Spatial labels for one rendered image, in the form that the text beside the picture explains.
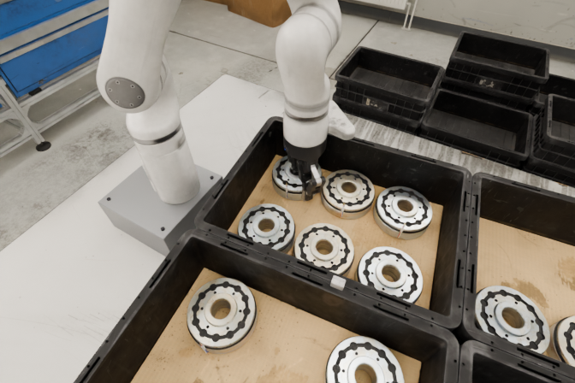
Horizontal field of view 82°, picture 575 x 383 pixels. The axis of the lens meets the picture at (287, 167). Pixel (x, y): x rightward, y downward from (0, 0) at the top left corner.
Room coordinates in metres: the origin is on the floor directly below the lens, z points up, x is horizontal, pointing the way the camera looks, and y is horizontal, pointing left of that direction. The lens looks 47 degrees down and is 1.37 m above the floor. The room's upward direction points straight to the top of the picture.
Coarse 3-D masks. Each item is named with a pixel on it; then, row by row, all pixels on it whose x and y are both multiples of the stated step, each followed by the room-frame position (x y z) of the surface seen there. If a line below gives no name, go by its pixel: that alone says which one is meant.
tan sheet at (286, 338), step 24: (192, 288) 0.23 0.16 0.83; (216, 312) 0.19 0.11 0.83; (264, 312) 0.19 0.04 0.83; (288, 312) 0.19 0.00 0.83; (168, 336) 0.15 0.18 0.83; (264, 336) 0.15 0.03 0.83; (288, 336) 0.15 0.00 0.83; (312, 336) 0.15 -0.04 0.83; (336, 336) 0.15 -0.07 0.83; (168, 360) 0.12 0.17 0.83; (192, 360) 0.12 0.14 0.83; (216, 360) 0.12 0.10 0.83; (240, 360) 0.12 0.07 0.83; (264, 360) 0.12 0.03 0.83; (288, 360) 0.12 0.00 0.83; (312, 360) 0.12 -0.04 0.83; (408, 360) 0.12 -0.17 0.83
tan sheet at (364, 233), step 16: (272, 160) 0.52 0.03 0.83; (256, 192) 0.43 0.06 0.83; (272, 192) 0.43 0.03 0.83; (320, 192) 0.43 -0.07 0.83; (288, 208) 0.39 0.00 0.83; (304, 208) 0.39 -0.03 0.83; (320, 208) 0.39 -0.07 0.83; (432, 208) 0.39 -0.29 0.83; (304, 224) 0.35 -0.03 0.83; (336, 224) 0.35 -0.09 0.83; (352, 224) 0.35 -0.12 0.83; (368, 224) 0.35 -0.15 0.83; (432, 224) 0.35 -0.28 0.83; (352, 240) 0.32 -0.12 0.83; (368, 240) 0.32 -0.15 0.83; (384, 240) 0.32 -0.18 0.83; (400, 240) 0.32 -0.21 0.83; (416, 240) 0.32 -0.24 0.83; (432, 240) 0.32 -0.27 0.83; (416, 256) 0.28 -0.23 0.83; (432, 256) 0.28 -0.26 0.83; (352, 272) 0.25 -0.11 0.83; (432, 272) 0.25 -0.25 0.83
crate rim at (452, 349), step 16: (208, 240) 0.26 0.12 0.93; (224, 240) 0.26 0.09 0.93; (176, 256) 0.23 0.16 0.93; (240, 256) 0.23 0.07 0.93; (256, 256) 0.23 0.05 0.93; (160, 272) 0.21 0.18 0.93; (288, 272) 0.21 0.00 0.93; (304, 272) 0.21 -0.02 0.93; (144, 288) 0.18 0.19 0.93; (320, 288) 0.18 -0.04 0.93; (144, 304) 0.16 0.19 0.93; (368, 304) 0.16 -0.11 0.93; (384, 304) 0.16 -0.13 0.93; (128, 320) 0.14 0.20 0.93; (400, 320) 0.14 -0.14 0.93; (416, 320) 0.14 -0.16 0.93; (112, 336) 0.12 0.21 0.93; (432, 336) 0.13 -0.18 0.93; (448, 336) 0.12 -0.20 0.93; (96, 352) 0.11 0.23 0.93; (448, 352) 0.11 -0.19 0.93; (96, 368) 0.09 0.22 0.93; (448, 368) 0.09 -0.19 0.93
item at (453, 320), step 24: (360, 144) 0.47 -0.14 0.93; (240, 168) 0.41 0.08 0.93; (456, 168) 0.40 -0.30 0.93; (216, 192) 0.35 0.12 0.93; (456, 240) 0.26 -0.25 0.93; (288, 264) 0.22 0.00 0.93; (312, 264) 0.22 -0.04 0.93; (456, 264) 0.22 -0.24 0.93; (360, 288) 0.18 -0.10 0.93; (456, 288) 0.18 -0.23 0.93; (408, 312) 0.15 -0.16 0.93; (432, 312) 0.15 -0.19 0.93; (456, 312) 0.15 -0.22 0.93
